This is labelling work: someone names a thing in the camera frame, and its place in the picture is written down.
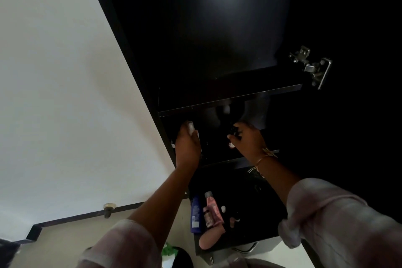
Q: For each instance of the person's left hand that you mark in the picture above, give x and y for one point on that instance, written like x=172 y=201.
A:
x=187 y=150

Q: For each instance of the person's right hand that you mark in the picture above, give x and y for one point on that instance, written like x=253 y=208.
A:
x=251 y=142

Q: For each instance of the person's left fingers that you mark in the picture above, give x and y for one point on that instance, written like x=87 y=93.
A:
x=185 y=129

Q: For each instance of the person's right fingers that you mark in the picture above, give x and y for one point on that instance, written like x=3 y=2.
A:
x=240 y=131

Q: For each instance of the small white bottle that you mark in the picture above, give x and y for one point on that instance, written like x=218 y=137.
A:
x=191 y=127

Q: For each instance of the small dark bottle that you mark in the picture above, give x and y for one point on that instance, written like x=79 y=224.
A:
x=234 y=134

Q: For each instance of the person's left forearm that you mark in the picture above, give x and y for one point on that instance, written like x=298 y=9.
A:
x=163 y=195

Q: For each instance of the person's right forearm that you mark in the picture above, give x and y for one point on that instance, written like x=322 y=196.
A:
x=278 y=176

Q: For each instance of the black cabinet shelf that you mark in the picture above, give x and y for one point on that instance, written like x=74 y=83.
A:
x=229 y=98
x=224 y=161

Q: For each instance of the black drawer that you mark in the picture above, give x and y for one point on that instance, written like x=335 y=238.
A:
x=251 y=201

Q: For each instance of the pink tube with grey cap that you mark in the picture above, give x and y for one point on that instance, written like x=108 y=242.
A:
x=215 y=209

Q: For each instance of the blue lotion bottle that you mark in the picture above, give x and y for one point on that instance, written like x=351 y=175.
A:
x=196 y=214

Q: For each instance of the small pink container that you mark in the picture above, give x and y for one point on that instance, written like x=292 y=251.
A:
x=233 y=222

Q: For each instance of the metal cabinet hinge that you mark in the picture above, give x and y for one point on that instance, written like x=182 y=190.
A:
x=315 y=68

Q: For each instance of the black wooden cabinet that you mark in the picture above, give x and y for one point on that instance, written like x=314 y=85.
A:
x=219 y=26

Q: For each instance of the brass door stopper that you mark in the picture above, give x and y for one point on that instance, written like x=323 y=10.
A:
x=109 y=209

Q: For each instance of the pale pink bottle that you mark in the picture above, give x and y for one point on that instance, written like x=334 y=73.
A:
x=209 y=238

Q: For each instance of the green plastic bag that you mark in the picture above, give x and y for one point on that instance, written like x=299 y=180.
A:
x=168 y=250

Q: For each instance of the light pink shirt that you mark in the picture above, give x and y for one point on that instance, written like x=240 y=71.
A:
x=339 y=223

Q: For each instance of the black baseboard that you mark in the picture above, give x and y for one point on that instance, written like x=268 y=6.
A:
x=78 y=217

